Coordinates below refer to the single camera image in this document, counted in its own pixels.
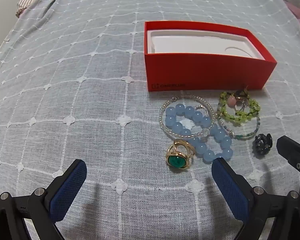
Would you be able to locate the black flower hair clip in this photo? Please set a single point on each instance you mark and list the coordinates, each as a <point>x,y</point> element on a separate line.
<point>262,143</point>

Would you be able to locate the grey cloth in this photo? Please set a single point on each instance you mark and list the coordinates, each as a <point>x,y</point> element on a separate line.
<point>47,2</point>

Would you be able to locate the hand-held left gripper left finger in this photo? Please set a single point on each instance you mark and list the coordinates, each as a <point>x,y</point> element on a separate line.
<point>67,192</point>

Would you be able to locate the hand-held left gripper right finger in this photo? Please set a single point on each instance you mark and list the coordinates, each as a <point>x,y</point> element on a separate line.
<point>230,192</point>

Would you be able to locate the red cardboard box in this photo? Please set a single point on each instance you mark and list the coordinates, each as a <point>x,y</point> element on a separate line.
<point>190,72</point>

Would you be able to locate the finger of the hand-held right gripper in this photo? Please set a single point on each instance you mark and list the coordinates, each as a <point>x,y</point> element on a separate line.
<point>293,152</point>

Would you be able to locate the pink pillow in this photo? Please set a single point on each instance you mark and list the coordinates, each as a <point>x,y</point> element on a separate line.
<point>298,12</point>

